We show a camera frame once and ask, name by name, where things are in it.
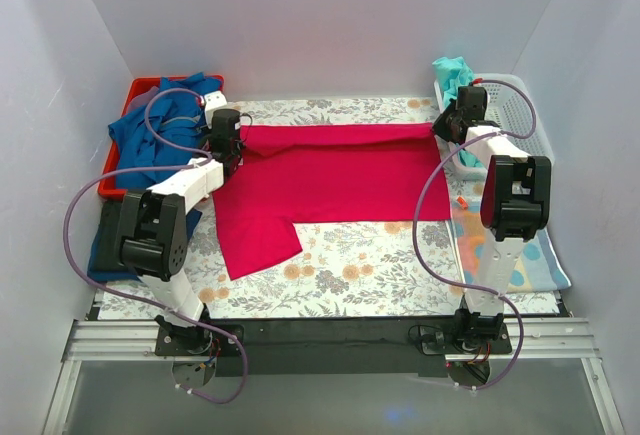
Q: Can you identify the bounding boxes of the magenta t shirt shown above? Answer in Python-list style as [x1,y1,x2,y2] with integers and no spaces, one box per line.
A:
[213,123,451,280]

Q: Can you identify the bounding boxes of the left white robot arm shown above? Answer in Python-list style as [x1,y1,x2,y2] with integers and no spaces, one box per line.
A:
[115,108,244,355]

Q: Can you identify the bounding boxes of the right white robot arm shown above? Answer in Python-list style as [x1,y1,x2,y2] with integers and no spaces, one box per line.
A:
[432,78,552,353]

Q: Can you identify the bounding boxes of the teal crumpled t shirt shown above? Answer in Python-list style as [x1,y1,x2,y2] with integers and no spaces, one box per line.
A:
[432,57,483,169]

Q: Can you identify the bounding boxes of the white plastic basket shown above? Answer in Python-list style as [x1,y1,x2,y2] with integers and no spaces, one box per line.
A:
[434,73,555,181]

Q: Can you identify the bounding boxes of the blue crumpled t shirt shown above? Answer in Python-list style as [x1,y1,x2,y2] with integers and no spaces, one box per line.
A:
[107,71,223,191]

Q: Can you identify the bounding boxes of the orange clip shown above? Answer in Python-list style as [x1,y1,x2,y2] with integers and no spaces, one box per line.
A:
[456,196,469,210]

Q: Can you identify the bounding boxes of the dark blue folded t shirt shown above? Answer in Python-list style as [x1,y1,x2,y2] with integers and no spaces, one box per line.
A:
[86,207,204,285]

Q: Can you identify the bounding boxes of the colourful dotted towel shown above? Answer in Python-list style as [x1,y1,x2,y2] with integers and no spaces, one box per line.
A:
[451,197,571,293]

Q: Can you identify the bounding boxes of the floral table mat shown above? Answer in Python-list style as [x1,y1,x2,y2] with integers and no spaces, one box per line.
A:
[97,98,559,320]

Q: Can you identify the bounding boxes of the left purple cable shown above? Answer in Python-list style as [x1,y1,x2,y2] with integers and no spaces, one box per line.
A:
[62,87,250,405]

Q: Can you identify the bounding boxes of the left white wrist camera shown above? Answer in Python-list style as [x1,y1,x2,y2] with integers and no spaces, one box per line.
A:
[202,90,228,120]

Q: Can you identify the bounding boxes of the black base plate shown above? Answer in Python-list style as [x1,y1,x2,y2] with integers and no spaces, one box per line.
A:
[155,315,515,377]

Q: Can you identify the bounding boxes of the aluminium rail frame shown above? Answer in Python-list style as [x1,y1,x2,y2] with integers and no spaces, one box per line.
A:
[43,317,624,434]

